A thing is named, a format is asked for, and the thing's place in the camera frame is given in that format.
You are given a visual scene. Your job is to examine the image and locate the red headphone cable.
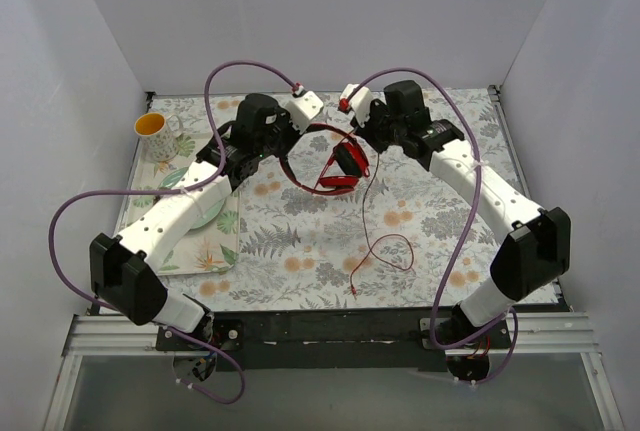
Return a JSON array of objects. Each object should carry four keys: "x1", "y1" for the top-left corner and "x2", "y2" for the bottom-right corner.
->
[{"x1": 315, "y1": 125, "x2": 416, "y2": 300}]

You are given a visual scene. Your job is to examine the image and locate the red headphones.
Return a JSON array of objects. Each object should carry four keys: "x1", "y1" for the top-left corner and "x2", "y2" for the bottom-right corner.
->
[{"x1": 279, "y1": 123, "x2": 370, "y2": 196}]

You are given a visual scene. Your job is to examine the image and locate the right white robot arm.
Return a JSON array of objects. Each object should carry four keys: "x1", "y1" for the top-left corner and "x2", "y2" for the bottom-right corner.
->
[{"x1": 340, "y1": 80, "x2": 571, "y2": 349}]

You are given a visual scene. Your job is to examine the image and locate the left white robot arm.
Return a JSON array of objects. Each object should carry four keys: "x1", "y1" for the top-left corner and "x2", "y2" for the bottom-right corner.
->
[{"x1": 89, "y1": 91, "x2": 323, "y2": 351}]

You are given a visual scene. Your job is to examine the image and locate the green ceramic plate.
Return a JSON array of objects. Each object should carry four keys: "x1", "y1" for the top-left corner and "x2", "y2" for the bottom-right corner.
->
[{"x1": 159, "y1": 167, "x2": 226, "y2": 231}]

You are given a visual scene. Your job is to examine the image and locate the floral mug yellow inside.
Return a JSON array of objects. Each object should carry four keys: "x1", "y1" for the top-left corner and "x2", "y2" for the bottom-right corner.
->
[{"x1": 134, "y1": 112, "x2": 184, "y2": 162}]

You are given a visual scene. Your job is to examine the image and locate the floral tablecloth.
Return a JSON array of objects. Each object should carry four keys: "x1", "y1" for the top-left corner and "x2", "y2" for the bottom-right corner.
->
[{"x1": 159, "y1": 93, "x2": 498, "y2": 311}]

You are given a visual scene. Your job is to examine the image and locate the floral rectangular tray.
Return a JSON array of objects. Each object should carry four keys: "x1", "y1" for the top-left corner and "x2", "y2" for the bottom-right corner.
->
[{"x1": 131, "y1": 132, "x2": 240, "y2": 276}]

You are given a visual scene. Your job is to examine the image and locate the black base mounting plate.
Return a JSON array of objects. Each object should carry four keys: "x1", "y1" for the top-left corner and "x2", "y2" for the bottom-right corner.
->
[{"x1": 154, "y1": 308, "x2": 516, "y2": 375}]

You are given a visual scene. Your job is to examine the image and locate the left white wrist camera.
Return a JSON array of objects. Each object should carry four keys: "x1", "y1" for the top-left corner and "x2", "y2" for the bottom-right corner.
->
[{"x1": 284, "y1": 83, "x2": 324, "y2": 134}]

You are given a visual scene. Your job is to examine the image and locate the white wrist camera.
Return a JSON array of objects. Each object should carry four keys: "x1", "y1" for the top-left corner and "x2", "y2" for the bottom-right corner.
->
[
  {"x1": 338, "y1": 84, "x2": 374, "y2": 127},
  {"x1": 284, "y1": 83, "x2": 324, "y2": 134}
]

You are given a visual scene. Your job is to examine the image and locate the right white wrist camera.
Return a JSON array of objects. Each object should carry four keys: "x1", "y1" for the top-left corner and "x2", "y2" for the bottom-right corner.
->
[{"x1": 338, "y1": 84, "x2": 374, "y2": 127}]

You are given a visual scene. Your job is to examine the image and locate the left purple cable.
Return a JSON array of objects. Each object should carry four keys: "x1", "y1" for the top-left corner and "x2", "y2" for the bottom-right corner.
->
[{"x1": 48, "y1": 60, "x2": 306, "y2": 405}]

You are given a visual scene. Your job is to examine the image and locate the purple cable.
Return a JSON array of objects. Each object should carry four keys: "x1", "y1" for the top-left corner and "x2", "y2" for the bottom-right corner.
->
[
  {"x1": 338, "y1": 68, "x2": 519, "y2": 386},
  {"x1": 48, "y1": 60, "x2": 306, "y2": 405}
]

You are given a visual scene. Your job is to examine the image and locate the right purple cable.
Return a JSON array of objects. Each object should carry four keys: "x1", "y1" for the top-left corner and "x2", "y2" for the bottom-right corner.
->
[{"x1": 338, "y1": 68, "x2": 519, "y2": 386}]

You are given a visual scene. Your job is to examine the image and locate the aluminium frame rail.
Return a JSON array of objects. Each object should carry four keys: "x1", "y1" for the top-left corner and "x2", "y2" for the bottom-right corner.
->
[{"x1": 45, "y1": 308, "x2": 624, "y2": 430}]

